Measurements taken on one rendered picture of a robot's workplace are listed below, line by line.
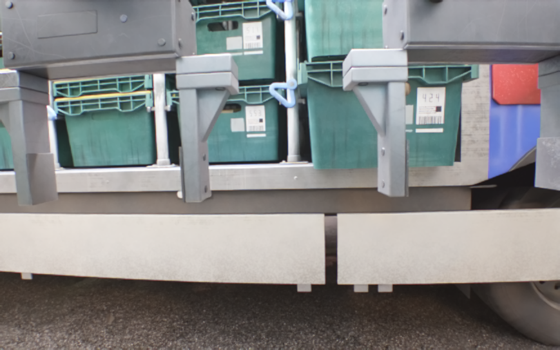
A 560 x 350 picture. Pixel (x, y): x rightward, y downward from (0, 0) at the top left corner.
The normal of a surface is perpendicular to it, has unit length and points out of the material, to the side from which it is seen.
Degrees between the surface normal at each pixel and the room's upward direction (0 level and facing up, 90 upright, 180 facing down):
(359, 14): 100
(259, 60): 92
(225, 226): 90
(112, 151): 96
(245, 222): 90
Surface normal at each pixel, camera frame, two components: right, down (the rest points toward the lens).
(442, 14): -0.02, 0.09
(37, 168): 1.00, -0.03
